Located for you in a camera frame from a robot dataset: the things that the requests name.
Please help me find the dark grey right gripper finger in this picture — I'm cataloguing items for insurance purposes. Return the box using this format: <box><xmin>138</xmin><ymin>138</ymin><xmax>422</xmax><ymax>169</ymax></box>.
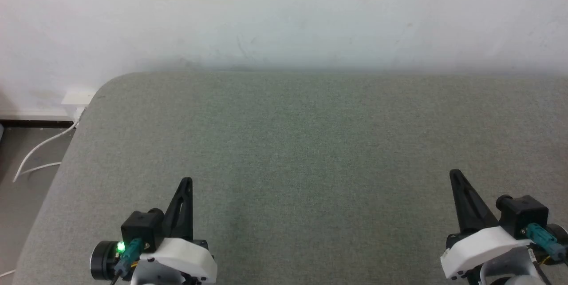
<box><xmin>449</xmin><ymin>169</ymin><xmax>501</xmax><ymax>234</ymax></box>

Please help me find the white power cable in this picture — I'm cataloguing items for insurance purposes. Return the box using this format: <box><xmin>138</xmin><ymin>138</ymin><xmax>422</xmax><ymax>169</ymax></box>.
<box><xmin>12</xmin><ymin>119</ymin><xmax>80</xmax><ymax>183</ymax></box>

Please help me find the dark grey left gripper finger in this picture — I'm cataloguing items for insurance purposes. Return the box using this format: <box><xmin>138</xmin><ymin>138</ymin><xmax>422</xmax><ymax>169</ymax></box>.
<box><xmin>162</xmin><ymin>177</ymin><xmax>194</xmax><ymax>241</ymax></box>

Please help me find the teal camera cable connector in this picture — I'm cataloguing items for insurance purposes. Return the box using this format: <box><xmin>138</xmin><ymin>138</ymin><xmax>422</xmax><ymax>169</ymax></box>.
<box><xmin>110</xmin><ymin>238</ymin><xmax>144</xmax><ymax>285</ymax></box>
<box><xmin>521</xmin><ymin>223</ymin><xmax>567</xmax><ymax>262</ymax></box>

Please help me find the teal left camera cable connector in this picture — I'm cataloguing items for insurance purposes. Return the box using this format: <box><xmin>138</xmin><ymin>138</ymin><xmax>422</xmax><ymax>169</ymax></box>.
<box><xmin>110</xmin><ymin>238</ymin><xmax>144</xmax><ymax>285</ymax></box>

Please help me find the black baseboard strip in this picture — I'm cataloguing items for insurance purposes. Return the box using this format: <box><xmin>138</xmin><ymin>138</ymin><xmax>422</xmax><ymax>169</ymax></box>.
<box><xmin>0</xmin><ymin>119</ymin><xmax>75</xmax><ymax>129</ymax></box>

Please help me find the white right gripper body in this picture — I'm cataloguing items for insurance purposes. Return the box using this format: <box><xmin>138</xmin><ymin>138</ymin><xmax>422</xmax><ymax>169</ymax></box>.
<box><xmin>440</xmin><ymin>226</ymin><xmax>533</xmax><ymax>280</ymax></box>

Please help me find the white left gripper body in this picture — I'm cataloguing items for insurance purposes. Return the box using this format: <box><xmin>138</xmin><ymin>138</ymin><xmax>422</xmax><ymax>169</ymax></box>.
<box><xmin>138</xmin><ymin>237</ymin><xmax>218</xmax><ymax>285</ymax></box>

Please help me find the white wall socket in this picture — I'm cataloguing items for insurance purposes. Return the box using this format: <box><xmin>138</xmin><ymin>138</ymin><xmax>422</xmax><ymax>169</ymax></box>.
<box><xmin>61</xmin><ymin>89</ymin><xmax>96</xmax><ymax>108</ymax></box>

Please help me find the teal right camera cable connector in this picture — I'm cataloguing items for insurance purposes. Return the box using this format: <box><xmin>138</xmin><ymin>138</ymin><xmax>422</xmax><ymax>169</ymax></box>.
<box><xmin>521</xmin><ymin>223</ymin><xmax>567</xmax><ymax>262</ymax></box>

